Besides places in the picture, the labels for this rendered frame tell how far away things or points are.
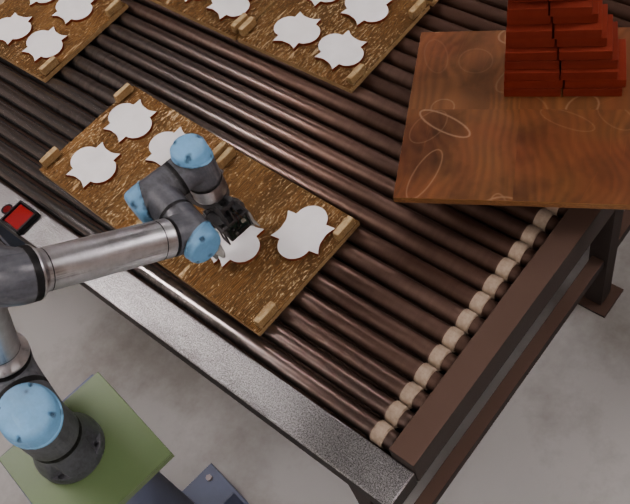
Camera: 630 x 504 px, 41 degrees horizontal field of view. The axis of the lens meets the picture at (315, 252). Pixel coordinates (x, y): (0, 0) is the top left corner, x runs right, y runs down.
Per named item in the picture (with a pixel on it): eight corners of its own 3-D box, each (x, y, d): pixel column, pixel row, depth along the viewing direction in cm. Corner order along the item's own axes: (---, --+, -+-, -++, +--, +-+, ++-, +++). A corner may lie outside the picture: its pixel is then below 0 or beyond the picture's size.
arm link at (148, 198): (145, 221, 155) (192, 187, 158) (115, 187, 161) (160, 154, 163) (159, 243, 162) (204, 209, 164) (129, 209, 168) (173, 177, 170)
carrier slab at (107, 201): (137, 245, 201) (134, 242, 200) (41, 173, 222) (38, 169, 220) (235, 150, 212) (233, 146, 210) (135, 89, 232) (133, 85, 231)
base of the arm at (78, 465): (63, 499, 172) (42, 485, 163) (23, 451, 179) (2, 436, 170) (118, 446, 176) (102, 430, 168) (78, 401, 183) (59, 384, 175)
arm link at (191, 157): (157, 148, 162) (192, 123, 164) (176, 182, 171) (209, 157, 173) (178, 169, 158) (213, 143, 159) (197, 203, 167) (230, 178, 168)
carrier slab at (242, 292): (260, 337, 181) (258, 333, 179) (139, 250, 201) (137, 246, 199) (360, 224, 191) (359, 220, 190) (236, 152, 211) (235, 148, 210)
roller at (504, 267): (516, 292, 179) (516, 280, 175) (-3, 13, 272) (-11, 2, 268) (528, 275, 180) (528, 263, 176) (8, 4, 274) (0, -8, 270)
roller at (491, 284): (503, 309, 177) (503, 298, 173) (-15, 23, 271) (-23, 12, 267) (516, 292, 179) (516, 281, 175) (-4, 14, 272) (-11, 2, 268)
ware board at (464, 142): (640, 210, 166) (641, 205, 165) (393, 202, 180) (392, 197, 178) (638, 32, 191) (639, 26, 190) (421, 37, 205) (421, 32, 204)
